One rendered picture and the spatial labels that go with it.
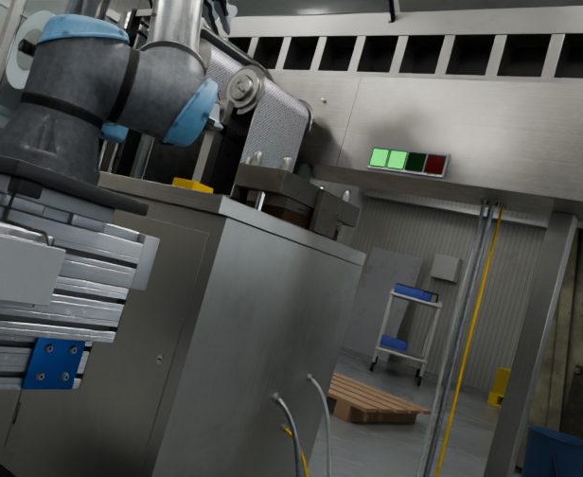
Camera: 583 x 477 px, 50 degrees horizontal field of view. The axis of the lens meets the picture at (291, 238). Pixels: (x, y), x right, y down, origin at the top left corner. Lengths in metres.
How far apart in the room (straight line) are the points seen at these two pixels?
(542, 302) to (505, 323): 7.48
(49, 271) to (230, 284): 0.70
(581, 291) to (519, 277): 5.12
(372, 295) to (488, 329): 1.72
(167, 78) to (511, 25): 1.17
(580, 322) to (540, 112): 2.56
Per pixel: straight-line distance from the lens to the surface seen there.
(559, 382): 4.17
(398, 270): 9.48
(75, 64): 0.94
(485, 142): 1.79
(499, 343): 9.28
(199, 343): 1.40
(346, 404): 4.10
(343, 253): 1.77
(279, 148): 1.88
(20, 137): 0.93
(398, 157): 1.86
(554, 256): 1.82
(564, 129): 1.74
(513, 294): 9.30
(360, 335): 9.36
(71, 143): 0.92
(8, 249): 0.75
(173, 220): 1.48
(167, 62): 1.00
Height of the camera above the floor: 0.77
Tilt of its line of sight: 3 degrees up
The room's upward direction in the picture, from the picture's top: 16 degrees clockwise
